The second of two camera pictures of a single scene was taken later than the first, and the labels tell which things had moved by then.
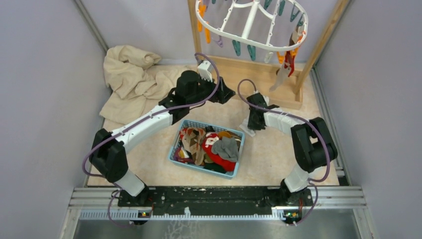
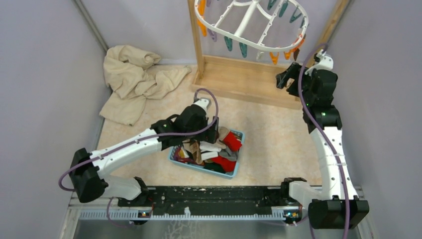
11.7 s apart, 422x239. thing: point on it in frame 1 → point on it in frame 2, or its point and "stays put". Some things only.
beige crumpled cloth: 134,84 stays put
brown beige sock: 296,35 → 295,54
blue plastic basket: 208,148 stays put
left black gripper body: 218,96 → 209,135
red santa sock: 208,140 stays put
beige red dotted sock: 289,62 → 232,142
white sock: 244,127 → 209,150
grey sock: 226,148 stays put
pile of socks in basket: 218,151 stays put
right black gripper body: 252,124 → 292,73
